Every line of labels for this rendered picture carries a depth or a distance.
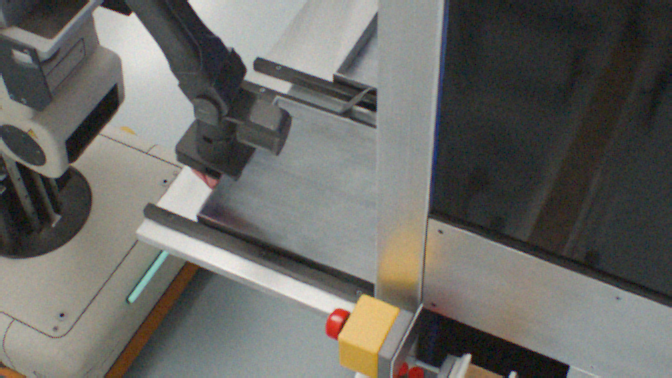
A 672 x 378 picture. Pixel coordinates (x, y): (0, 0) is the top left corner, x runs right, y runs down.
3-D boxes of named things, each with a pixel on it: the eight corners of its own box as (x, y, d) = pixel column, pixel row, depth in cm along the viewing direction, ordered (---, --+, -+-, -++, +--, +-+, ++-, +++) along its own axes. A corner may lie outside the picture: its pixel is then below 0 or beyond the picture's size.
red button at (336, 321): (362, 326, 133) (362, 310, 129) (349, 351, 130) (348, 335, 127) (336, 315, 134) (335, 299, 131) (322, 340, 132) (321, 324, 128)
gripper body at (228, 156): (235, 185, 147) (238, 154, 141) (173, 155, 148) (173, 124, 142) (256, 153, 151) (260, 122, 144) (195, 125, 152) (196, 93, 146)
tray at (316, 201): (474, 177, 159) (476, 163, 156) (408, 309, 145) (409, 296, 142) (278, 110, 169) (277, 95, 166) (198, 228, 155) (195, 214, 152)
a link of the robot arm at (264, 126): (218, 43, 135) (191, 95, 132) (300, 73, 134) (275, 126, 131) (220, 91, 146) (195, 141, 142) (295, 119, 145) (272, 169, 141)
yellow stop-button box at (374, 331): (412, 341, 133) (415, 312, 127) (389, 387, 129) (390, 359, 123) (359, 320, 135) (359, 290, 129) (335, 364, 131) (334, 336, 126)
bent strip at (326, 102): (368, 113, 168) (368, 87, 163) (360, 125, 166) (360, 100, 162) (292, 85, 172) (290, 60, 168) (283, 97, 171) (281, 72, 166)
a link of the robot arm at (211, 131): (208, 75, 140) (190, 104, 137) (255, 91, 140) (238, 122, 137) (206, 106, 146) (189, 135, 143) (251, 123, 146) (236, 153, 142)
